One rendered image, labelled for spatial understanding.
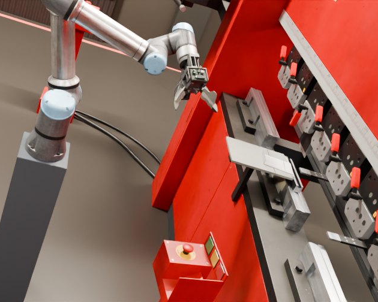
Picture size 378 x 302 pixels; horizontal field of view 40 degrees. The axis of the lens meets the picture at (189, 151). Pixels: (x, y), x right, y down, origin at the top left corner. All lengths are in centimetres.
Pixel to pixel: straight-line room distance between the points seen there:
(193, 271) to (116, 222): 131
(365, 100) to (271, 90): 123
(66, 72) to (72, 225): 117
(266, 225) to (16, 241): 99
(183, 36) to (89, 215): 146
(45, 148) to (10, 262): 56
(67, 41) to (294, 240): 109
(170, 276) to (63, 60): 86
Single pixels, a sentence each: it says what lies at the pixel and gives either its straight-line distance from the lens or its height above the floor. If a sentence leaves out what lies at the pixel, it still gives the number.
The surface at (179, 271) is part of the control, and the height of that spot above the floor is 74.
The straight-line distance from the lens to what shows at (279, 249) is 190.
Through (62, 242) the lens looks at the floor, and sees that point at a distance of 283.
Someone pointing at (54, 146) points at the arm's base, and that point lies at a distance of 197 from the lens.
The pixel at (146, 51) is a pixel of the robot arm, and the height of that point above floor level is 129.
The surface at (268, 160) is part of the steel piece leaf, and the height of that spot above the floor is 100.
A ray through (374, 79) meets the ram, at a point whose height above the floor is 152.
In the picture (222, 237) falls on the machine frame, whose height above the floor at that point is 61.
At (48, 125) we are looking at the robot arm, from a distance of 193.
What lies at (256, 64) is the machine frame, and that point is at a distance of 286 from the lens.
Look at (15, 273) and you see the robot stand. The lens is 236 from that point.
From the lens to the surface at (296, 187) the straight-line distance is 206.
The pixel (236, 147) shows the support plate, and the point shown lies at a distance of 209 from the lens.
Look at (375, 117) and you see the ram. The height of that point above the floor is 144.
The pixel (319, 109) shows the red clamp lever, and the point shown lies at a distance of 194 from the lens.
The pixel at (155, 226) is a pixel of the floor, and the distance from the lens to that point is 315.
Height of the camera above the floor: 191
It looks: 28 degrees down
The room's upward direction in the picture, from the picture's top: 25 degrees clockwise
